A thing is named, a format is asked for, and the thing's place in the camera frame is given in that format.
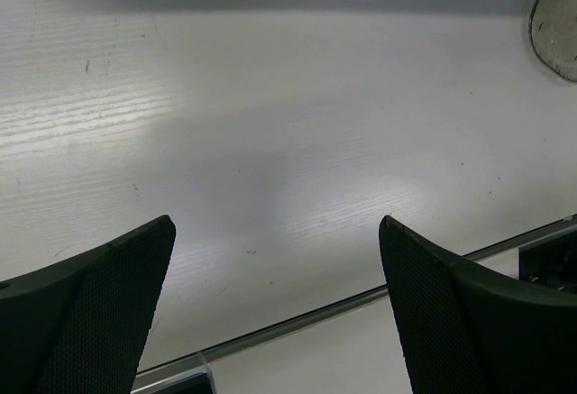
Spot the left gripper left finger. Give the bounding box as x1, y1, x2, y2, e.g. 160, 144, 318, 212
1, 215, 176, 393

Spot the clear glass plate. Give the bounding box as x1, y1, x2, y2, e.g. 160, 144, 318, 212
529, 0, 576, 83

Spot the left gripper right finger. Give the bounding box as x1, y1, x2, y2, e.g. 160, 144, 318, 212
379, 215, 576, 393

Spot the aluminium table rail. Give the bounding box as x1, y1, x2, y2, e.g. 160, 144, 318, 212
130, 213, 577, 394

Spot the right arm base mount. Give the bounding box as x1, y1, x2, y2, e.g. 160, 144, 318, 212
518, 232, 576, 294

